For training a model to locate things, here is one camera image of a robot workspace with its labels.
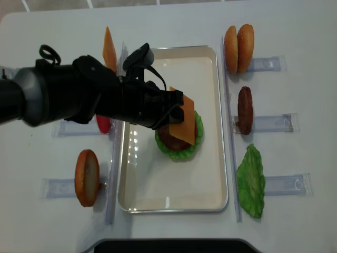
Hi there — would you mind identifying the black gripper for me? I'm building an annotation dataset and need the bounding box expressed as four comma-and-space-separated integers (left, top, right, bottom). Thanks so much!
115, 81, 184, 129

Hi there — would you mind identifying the orange cheese slice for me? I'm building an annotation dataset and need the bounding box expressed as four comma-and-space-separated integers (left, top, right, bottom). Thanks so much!
169, 95, 195, 145
102, 26, 117, 72

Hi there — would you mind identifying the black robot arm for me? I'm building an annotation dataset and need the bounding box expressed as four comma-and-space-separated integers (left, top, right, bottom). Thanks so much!
1, 44, 185, 130

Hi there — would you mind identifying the red tomato slice on tray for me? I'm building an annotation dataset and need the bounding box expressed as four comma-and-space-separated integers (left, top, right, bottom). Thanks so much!
194, 120, 198, 145

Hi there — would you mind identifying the brown meat patty on tray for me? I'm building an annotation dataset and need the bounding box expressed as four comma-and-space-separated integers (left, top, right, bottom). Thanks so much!
157, 125, 191, 151

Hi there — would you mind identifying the green lettuce leaf on tray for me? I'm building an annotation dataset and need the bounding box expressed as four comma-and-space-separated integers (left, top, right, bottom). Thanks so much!
155, 111, 204, 161

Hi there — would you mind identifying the upright brown meat patty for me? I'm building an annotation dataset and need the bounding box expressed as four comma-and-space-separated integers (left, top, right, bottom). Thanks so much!
237, 86, 253, 135

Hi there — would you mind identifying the red upright tomato slice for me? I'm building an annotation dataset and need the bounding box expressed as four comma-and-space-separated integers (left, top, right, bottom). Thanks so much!
96, 115, 111, 134

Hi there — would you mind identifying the upright green lettuce leaf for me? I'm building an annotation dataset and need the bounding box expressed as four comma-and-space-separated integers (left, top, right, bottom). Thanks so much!
236, 143, 266, 219

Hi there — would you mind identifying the white metal tray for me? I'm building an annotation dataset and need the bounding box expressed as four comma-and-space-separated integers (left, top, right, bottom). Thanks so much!
117, 45, 228, 213

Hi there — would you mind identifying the left bun half, upper right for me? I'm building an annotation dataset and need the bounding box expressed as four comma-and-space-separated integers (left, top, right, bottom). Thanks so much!
224, 26, 238, 74

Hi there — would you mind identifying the bun half, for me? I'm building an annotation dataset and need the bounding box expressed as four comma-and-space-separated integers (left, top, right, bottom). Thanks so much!
74, 149, 100, 207
237, 24, 254, 73
224, 26, 238, 74

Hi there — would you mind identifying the clear holder, upper right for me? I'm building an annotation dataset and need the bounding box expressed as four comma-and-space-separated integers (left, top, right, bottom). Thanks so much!
247, 55, 287, 72

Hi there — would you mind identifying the clear holder, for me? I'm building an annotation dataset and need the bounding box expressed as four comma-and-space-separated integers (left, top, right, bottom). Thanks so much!
51, 119, 104, 137
232, 113, 300, 133
265, 173, 313, 196
41, 179, 77, 199
247, 55, 287, 72

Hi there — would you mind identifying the bun half, lower left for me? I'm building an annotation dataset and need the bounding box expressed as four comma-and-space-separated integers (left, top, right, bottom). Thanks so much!
74, 149, 100, 207

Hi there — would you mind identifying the clear holder, middle right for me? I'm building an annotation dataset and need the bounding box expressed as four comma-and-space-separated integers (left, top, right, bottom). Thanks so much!
232, 113, 300, 133

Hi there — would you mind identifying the clear holder, middle left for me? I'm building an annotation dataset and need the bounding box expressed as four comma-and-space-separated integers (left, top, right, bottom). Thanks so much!
51, 119, 104, 137

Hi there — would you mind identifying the clear holder, lower right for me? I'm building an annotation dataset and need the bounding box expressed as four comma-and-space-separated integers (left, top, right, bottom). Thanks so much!
265, 173, 313, 196

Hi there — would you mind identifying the clear holder, lower left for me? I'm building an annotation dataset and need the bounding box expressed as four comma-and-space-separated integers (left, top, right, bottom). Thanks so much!
41, 179, 77, 199

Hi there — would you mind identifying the black base at bottom edge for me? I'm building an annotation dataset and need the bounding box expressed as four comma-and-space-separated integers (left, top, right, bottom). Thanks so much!
89, 239, 259, 252

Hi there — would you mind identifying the black camera cable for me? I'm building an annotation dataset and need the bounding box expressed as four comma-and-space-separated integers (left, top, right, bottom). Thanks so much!
146, 64, 167, 92

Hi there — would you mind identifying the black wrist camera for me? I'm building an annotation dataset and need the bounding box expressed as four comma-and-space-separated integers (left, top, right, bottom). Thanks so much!
123, 43, 154, 81

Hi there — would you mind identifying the clear left long rail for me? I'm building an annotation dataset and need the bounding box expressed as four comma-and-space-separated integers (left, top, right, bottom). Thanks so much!
105, 41, 129, 226

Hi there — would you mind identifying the clear long rail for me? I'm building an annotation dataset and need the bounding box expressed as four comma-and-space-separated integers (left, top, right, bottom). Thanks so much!
221, 35, 242, 222
105, 41, 129, 226

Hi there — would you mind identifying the clear right long rail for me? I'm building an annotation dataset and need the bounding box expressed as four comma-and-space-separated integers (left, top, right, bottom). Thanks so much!
221, 35, 242, 222

